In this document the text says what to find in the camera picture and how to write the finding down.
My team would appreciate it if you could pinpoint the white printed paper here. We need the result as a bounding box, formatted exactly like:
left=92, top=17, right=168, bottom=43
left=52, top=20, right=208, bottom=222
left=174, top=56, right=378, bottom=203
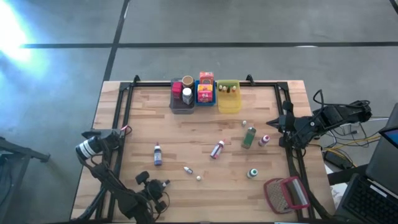
left=329, top=182, right=351, bottom=208

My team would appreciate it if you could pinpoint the glass spice jar white lid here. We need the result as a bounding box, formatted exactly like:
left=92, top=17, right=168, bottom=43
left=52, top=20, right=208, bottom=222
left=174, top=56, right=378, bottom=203
left=182, top=87, right=194, bottom=105

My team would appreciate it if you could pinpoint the blue plastic basket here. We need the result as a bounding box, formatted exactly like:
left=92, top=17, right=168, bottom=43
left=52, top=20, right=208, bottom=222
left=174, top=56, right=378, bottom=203
left=194, top=79, right=218, bottom=107

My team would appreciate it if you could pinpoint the grey laptop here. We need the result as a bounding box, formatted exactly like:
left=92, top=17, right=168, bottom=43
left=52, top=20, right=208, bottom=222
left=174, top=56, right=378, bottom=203
left=335, top=104, right=398, bottom=224

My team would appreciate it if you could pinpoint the red rimmed mesh basket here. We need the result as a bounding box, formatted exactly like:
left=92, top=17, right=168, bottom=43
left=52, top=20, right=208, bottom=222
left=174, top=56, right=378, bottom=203
left=263, top=175, right=311, bottom=215

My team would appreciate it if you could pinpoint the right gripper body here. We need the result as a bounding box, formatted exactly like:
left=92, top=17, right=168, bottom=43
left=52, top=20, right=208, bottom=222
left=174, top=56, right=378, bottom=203
left=290, top=114, right=323, bottom=147

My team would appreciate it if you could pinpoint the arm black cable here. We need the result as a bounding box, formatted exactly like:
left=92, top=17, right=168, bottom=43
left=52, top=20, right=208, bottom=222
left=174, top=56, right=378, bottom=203
left=312, top=89, right=371, bottom=110
left=146, top=191, right=171, bottom=216

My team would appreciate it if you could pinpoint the grey plastic bin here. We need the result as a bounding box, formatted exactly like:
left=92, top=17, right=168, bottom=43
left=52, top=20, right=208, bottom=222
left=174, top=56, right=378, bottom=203
left=169, top=77, right=197, bottom=115

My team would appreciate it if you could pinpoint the square herb jar green label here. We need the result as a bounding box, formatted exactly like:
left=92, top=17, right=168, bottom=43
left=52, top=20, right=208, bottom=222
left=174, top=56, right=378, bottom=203
left=241, top=126, right=257, bottom=149

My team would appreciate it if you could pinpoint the red froot loops box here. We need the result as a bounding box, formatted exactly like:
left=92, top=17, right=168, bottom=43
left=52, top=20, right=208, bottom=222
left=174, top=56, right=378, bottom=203
left=197, top=90, right=214, bottom=104

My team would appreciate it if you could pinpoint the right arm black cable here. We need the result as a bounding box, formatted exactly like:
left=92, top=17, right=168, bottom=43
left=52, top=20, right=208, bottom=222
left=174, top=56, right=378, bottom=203
left=312, top=89, right=371, bottom=110

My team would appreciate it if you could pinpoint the black metal stand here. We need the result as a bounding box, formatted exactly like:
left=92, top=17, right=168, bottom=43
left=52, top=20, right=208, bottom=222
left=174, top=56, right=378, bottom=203
left=0, top=136, right=51, bottom=224

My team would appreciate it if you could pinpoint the lit display screen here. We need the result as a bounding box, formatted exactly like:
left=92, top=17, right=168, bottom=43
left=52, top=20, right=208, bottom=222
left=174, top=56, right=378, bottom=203
left=378, top=125, right=398, bottom=149

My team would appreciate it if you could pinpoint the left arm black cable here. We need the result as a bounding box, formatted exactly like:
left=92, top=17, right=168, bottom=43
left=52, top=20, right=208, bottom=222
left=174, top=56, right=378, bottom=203
left=146, top=191, right=171, bottom=216

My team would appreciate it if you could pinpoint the yellow plastic bin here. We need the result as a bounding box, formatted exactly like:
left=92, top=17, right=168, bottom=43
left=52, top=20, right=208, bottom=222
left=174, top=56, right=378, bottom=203
left=216, top=79, right=243, bottom=114

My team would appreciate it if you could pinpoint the red smoked paprika tin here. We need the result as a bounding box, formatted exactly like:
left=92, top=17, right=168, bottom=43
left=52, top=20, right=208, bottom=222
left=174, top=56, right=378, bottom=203
left=171, top=81, right=183, bottom=100

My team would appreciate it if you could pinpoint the yellow floor cable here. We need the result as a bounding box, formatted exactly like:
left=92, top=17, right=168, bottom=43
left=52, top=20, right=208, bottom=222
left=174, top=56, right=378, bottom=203
left=323, top=135, right=382, bottom=151

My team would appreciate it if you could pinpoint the black power brick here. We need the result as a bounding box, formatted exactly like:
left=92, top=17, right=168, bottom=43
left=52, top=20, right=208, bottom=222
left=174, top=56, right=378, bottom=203
left=322, top=148, right=352, bottom=170

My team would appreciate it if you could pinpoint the orange mini wheats box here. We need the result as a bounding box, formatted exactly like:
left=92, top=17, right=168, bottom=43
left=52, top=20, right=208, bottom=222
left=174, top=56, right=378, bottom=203
left=199, top=71, right=215, bottom=85

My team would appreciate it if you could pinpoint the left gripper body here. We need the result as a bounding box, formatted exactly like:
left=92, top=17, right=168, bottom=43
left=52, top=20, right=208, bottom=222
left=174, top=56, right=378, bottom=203
left=142, top=179, right=165, bottom=203

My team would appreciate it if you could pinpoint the black floor cable bundle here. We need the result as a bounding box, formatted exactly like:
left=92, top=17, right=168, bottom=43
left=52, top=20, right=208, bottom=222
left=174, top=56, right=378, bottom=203
left=328, top=123, right=374, bottom=147

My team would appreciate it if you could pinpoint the furikake jar tan lid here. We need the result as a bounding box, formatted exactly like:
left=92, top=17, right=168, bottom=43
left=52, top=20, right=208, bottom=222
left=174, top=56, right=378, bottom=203
left=181, top=75, right=195, bottom=89

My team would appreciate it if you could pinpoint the black aluminium table frame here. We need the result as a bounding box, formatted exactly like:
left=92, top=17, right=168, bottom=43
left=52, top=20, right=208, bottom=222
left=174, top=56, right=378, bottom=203
left=70, top=74, right=336, bottom=224

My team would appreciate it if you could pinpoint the purple food colouring bottle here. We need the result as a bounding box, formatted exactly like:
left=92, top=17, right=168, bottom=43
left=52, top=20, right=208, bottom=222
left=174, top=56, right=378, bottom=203
left=153, top=142, right=163, bottom=166

